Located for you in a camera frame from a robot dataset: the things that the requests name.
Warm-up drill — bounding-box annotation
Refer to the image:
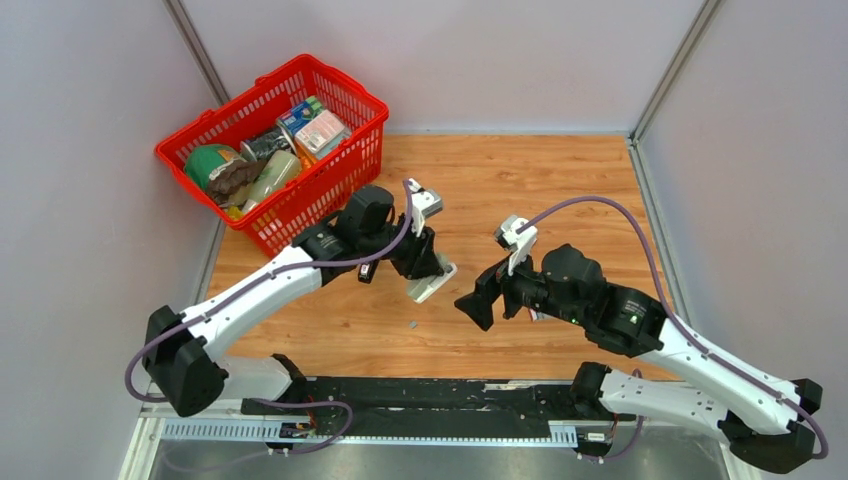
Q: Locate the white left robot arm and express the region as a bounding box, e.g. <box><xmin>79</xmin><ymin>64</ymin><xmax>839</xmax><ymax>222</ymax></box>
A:
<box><xmin>132</xmin><ymin>179</ymin><xmax>457</xmax><ymax>417</ymax></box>

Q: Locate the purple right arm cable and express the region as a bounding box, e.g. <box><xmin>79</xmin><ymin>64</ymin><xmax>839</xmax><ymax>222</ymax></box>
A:
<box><xmin>516</xmin><ymin>195</ymin><xmax>829</xmax><ymax>461</ymax></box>

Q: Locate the pink white carton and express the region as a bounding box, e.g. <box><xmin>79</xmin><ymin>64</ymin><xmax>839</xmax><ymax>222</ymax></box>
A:
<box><xmin>295</xmin><ymin>110</ymin><xmax>352</xmax><ymax>160</ymax></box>

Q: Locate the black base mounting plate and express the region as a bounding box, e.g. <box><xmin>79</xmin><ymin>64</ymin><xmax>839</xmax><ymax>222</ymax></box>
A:
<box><xmin>282</xmin><ymin>377</ymin><xmax>613</xmax><ymax>439</ymax></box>

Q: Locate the dark patterned can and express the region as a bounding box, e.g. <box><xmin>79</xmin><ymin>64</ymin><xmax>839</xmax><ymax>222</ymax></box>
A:
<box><xmin>240</xmin><ymin>126</ymin><xmax>294</xmax><ymax>162</ymax></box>

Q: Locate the black stapler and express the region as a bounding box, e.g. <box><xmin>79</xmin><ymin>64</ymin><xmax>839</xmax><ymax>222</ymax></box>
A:
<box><xmin>357</xmin><ymin>260</ymin><xmax>379</xmax><ymax>284</ymax></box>

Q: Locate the pale green bottle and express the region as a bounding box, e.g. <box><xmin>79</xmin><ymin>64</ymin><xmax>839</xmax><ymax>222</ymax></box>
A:
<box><xmin>241</xmin><ymin>150</ymin><xmax>302</xmax><ymax>214</ymax></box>

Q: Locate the red plastic shopping basket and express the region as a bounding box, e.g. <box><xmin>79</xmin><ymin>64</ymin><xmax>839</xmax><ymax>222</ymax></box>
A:
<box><xmin>154</xmin><ymin>53</ymin><xmax>389</xmax><ymax>257</ymax></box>

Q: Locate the grey staple strip box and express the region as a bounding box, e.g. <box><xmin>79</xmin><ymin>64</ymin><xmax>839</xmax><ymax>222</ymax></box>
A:
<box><xmin>529</xmin><ymin>310</ymin><xmax>550</xmax><ymax>322</ymax></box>

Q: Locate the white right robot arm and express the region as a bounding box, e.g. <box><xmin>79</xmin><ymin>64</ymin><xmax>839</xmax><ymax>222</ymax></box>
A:
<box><xmin>454</xmin><ymin>244</ymin><xmax>825</xmax><ymax>474</ymax></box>

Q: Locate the blue green box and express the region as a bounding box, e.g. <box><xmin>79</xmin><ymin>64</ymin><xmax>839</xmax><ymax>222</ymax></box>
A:
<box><xmin>275</xmin><ymin>96</ymin><xmax>325</xmax><ymax>136</ymax></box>

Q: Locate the green round package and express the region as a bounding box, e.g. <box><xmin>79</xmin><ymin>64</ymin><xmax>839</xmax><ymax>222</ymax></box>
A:
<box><xmin>183</xmin><ymin>144</ymin><xmax>246</xmax><ymax>190</ymax></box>

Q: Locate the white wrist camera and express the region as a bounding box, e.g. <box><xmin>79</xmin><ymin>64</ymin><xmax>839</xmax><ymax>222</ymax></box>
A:
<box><xmin>494</xmin><ymin>215</ymin><xmax>538</xmax><ymax>276</ymax></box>
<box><xmin>405</xmin><ymin>178</ymin><xmax>444</xmax><ymax>237</ymax></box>

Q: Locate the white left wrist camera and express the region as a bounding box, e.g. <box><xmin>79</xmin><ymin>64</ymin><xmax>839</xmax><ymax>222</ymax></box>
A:
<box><xmin>405</xmin><ymin>178</ymin><xmax>444</xmax><ymax>237</ymax></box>

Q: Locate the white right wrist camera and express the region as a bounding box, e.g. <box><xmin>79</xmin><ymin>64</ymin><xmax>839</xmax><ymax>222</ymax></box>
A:
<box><xmin>494</xmin><ymin>215</ymin><xmax>538</xmax><ymax>276</ymax></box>

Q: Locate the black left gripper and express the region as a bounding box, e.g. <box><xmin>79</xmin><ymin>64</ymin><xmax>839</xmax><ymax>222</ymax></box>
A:
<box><xmin>359</xmin><ymin>213</ymin><xmax>445</xmax><ymax>282</ymax></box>

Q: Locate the slotted grey cable duct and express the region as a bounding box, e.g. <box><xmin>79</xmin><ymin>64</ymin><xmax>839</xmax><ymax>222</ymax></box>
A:
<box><xmin>160</xmin><ymin>418</ymin><xmax>579</xmax><ymax>448</ymax></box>

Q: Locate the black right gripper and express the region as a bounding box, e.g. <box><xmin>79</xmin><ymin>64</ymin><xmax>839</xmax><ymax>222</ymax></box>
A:
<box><xmin>454</xmin><ymin>241</ymin><xmax>587</xmax><ymax>332</ymax></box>

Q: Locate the brown crumpled bag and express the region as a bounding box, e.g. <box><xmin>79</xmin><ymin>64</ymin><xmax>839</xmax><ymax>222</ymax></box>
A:
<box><xmin>203</xmin><ymin>160</ymin><xmax>266</xmax><ymax>207</ymax></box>

